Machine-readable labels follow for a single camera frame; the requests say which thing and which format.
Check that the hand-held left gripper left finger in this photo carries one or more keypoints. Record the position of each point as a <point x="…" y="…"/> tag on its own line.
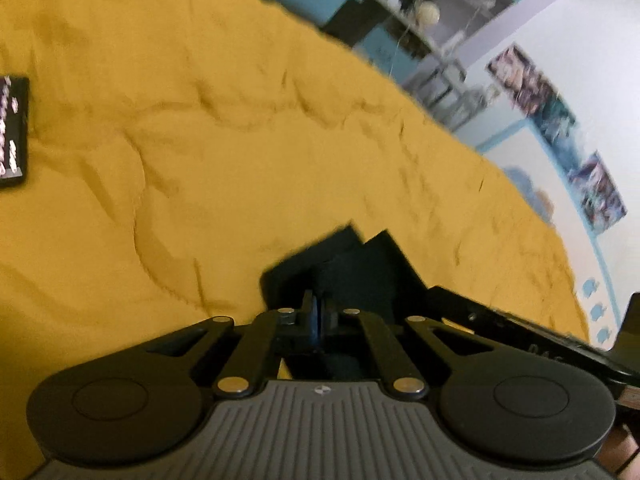
<point x="311" y="320"/>

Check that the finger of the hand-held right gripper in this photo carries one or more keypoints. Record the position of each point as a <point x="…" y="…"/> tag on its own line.
<point x="460" y="305"/>

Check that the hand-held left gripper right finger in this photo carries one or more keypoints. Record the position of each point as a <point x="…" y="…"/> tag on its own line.
<point x="324" y="320"/>

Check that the black pants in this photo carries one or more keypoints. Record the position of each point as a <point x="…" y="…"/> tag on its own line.
<point x="370" y="270"/>

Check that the blue pillow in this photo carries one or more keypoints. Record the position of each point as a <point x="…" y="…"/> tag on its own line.
<point x="530" y="195"/>

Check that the white and blue headboard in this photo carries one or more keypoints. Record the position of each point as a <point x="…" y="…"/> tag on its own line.
<point x="520" y="150"/>

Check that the grey metal chair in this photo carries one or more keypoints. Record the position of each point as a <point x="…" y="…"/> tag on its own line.
<point x="440" y="85"/>

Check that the yellow blanket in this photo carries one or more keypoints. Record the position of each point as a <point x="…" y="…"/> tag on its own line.
<point x="200" y="110"/>

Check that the round cream plush toy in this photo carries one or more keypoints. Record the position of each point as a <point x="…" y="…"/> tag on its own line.
<point x="428" y="14"/>

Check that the desk with blue front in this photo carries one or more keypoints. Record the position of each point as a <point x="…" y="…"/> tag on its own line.
<point x="345" y="15"/>

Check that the black printed box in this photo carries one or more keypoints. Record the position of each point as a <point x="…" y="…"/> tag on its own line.
<point x="12" y="130"/>

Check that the wall poster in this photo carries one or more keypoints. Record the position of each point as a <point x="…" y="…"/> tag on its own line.
<point x="555" y="120"/>
<point x="515" y="72"/>
<point x="600" y="195"/>

